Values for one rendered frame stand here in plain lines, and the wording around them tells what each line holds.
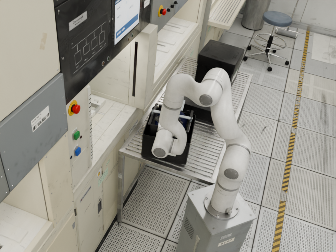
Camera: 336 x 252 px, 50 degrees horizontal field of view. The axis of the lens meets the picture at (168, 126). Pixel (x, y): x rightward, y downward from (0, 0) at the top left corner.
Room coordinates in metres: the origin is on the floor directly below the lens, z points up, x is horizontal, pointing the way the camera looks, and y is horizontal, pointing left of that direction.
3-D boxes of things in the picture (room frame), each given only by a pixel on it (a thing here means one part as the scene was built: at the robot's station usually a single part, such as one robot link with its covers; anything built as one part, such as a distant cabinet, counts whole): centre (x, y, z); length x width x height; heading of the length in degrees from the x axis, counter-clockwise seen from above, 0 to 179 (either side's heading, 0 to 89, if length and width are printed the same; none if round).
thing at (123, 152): (2.10, -0.19, 0.38); 1.30 x 0.60 x 0.76; 165
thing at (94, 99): (1.77, 0.54, 0.89); 0.22 x 0.21 x 0.04; 75
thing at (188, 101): (2.08, -0.24, 0.83); 0.29 x 0.29 x 0.13; 76
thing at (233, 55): (2.48, -0.33, 0.89); 0.29 x 0.29 x 0.25; 71
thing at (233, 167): (1.21, -0.33, 1.07); 0.19 x 0.12 x 0.24; 165
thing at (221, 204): (1.25, -0.34, 0.85); 0.19 x 0.19 x 0.18
